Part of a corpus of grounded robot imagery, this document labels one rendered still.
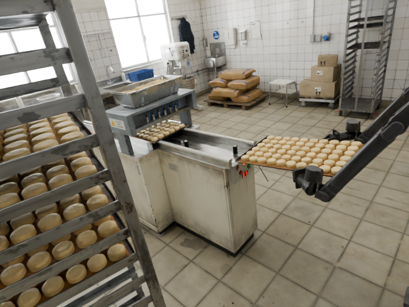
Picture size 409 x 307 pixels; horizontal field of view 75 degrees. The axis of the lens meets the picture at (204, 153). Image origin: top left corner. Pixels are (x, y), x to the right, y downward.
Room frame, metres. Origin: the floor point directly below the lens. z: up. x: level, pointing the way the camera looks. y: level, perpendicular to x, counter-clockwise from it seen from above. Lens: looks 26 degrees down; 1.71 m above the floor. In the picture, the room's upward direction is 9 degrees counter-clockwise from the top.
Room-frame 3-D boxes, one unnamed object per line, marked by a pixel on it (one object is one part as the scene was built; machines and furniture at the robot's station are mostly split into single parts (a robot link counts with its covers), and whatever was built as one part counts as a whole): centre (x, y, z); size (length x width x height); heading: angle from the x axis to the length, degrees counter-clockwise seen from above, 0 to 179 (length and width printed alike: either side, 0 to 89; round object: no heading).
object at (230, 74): (5.75, -0.91, 0.62); 0.72 x 0.42 x 0.17; 50
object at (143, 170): (2.56, 0.70, 0.42); 1.28 x 0.72 x 0.84; 45
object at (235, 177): (1.61, -0.25, 0.77); 0.24 x 0.04 x 0.14; 135
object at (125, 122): (2.22, 0.37, 1.01); 0.72 x 0.33 x 0.34; 135
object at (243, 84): (5.56, -1.05, 0.47); 0.72 x 0.42 x 0.17; 139
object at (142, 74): (5.28, 0.96, 0.95); 0.40 x 0.30 x 0.14; 136
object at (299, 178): (1.04, -0.44, 0.98); 0.07 x 0.07 x 0.10; 1
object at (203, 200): (1.86, 0.01, 0.45); 0.70 x 0.34 x 0.90; 45
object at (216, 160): (2.20, 0.55, 0.87); 2.01 x 0.03 x 0.07; 45
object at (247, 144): (2.40, 0.35, 0.87); 2.01 x 0.03 x 0.07; 45
